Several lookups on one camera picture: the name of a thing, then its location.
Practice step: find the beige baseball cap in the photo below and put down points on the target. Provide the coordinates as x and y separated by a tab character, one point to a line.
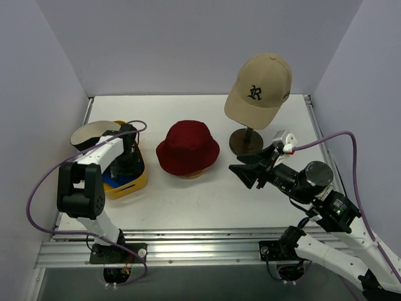
262	86

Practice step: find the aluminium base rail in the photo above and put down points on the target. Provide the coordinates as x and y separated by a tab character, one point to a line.
168	248

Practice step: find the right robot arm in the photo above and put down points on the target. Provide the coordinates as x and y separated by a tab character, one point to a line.
376	274

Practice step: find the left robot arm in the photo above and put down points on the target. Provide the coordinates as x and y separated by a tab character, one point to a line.
82	197

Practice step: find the light wooden hat stand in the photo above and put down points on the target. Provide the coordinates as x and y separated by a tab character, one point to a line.
194	175

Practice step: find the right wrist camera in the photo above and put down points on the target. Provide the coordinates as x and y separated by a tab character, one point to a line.
284	146

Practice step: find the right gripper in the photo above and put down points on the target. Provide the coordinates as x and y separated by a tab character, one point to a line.
263	171

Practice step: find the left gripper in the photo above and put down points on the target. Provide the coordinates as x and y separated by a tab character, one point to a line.
122	169

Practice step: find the dark red hat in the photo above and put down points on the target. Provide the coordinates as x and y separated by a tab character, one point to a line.
188	147

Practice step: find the yellow plastic basket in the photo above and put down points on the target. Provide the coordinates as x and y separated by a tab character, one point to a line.
129	186

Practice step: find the cream mannequin head stand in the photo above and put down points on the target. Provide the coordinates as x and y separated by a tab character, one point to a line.
246	140

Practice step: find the blue hat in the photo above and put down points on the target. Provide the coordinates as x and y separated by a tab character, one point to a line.
113	182

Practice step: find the black hat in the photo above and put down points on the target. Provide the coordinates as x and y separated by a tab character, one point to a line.
89	134

